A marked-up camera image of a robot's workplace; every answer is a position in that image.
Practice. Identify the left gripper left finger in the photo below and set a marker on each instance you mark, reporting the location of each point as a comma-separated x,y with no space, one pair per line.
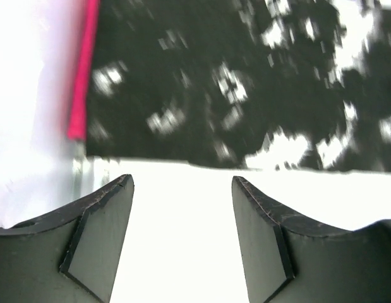
70,254

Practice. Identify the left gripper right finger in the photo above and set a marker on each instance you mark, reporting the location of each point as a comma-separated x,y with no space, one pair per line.
289,257

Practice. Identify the black white tie-dye trousers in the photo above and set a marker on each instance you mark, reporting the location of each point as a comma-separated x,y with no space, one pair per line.
265,85

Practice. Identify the folded magenta trousers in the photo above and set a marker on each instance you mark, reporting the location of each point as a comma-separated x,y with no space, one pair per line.
77,127

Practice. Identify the aluminium rail frame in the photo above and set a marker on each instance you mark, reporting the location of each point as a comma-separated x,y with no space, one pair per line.
83,175

